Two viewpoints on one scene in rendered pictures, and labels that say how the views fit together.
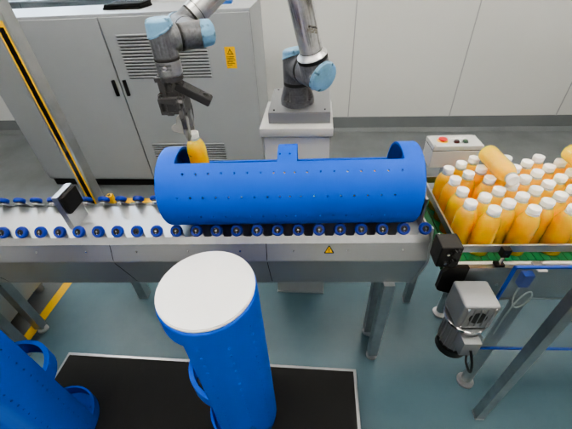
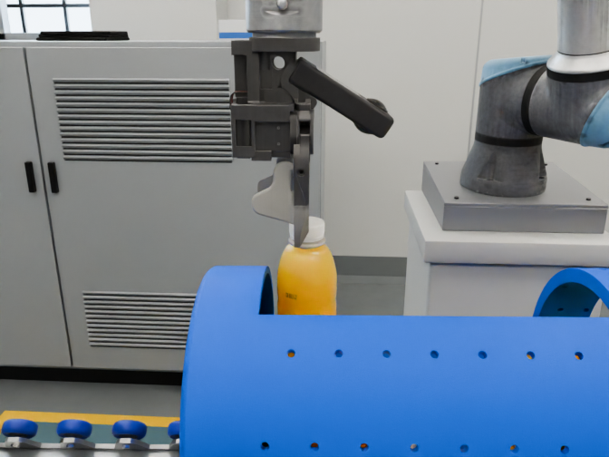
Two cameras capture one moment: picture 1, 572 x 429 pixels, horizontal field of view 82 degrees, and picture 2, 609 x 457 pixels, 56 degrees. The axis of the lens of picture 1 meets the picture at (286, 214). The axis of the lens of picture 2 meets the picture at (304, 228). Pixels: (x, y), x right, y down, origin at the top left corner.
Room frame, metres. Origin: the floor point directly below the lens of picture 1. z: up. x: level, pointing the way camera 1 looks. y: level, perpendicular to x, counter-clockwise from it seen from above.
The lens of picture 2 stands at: (0.48, 0.34, 1.47)
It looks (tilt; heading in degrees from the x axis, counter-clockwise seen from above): 19 degrees down; 357
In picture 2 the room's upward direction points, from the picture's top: straight up
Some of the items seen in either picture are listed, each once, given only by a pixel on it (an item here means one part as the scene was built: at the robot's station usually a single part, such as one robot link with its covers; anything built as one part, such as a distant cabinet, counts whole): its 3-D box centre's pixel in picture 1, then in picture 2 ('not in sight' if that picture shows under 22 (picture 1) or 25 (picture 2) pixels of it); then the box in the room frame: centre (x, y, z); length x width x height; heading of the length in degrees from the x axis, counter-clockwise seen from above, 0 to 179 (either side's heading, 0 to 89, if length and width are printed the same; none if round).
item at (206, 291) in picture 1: (205, 287); not in sight; (0.59, 0.24, 1.03); 0.28 x 0.28 x 0.01
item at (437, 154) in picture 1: (451, 151); not in sight; (1.23, -0.72, 1.05); 0.20 x 0.10 x 0.10; 86
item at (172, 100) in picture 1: (174, 94); (277, 99); (1.07, 0.34, 1.41); 0.09 x 0.08 x 0.12; 86
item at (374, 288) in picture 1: (374, 299); not in sight; (1.03, -0.43, 0.31); 0.06 x 0.06 x 0.63; 86
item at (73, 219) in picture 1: (72, 206); not in sight; (1.05, 0.83, 1.00); 0.10 x 0.04 x 0.15; 176
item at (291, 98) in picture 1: (297, 90); (505, 158); (1.48, -0.08, 1.25); 0.15 x 0.15 x 0.10
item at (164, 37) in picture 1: (163, 39); not in sight; (1.07, 0.32, 1.57); 0.09 x 0.08 x 0.11; 120
